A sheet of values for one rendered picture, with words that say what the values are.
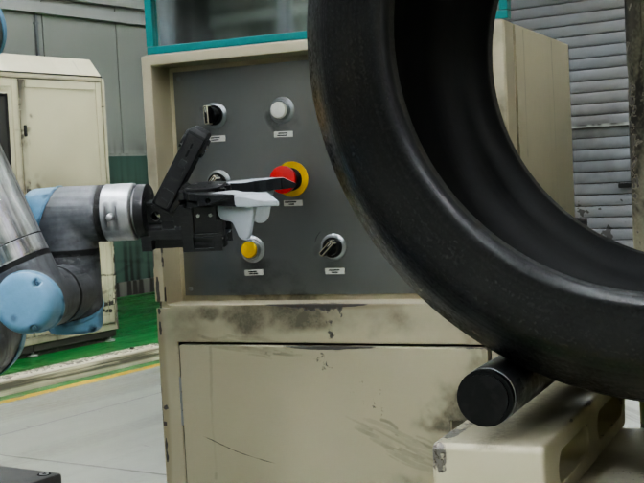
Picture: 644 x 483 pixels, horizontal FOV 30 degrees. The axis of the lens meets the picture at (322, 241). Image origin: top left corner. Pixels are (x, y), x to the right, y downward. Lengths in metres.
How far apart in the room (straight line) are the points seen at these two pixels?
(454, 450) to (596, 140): 9.93
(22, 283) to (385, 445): 0.55
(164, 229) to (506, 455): 0.76
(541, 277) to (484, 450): 0.15
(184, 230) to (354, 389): 0.34
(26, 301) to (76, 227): 0.17
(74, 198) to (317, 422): 0.46
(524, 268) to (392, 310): 0.77
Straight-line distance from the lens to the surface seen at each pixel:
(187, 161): 1.55
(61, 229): 1.59
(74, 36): 12.02
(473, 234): 0.89
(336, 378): 1.69
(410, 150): 0.91
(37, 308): 1.45
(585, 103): 10.88
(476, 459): 0.94
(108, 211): 1.57
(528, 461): 0.93
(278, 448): 1.75
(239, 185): 1.59
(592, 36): 10.89
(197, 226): 1.55
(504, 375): 0.93
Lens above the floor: 1.07
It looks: 3 degrees down
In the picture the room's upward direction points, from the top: 3 degrees counter-clockwise
